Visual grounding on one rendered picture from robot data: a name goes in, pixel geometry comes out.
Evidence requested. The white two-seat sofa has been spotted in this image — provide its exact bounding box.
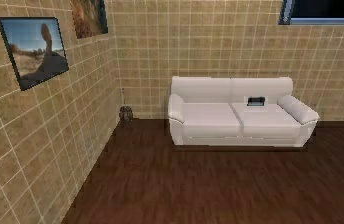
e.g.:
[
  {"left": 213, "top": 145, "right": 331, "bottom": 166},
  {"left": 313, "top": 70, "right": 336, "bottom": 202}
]
[{"left": 167, "top": 75, "right": 321, "bottom": 148}]

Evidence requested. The dark brown floor vase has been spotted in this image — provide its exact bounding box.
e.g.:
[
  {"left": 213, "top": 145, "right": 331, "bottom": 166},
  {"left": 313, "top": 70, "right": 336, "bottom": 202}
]
[{"left": 118, "top": 88, "right": 134, "bottom": 129}]

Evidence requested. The black laptop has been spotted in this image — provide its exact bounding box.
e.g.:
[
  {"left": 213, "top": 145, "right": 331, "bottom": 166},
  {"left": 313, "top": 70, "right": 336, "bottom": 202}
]
[{"left": 246, "top": 96, "right": 266, "bottom": 108}]

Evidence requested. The framed brown landscape picture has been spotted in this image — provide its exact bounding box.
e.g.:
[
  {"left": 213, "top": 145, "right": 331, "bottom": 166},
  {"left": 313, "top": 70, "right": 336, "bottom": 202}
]
[{"left": 69, "top": 0, "right": 109, "bottom": 40}]

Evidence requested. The framed desert rock picture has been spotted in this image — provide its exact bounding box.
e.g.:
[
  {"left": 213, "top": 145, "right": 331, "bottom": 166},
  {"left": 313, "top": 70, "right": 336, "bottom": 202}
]
[{"left": 0, "top": 16, "right": 70, "bottom": 92}]

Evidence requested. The dark window with grey frame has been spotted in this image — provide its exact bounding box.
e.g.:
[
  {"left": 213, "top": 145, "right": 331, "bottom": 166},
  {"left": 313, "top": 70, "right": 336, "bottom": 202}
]
[{"left": 278, "top": 0, "right": 344, "bottom": 26}]

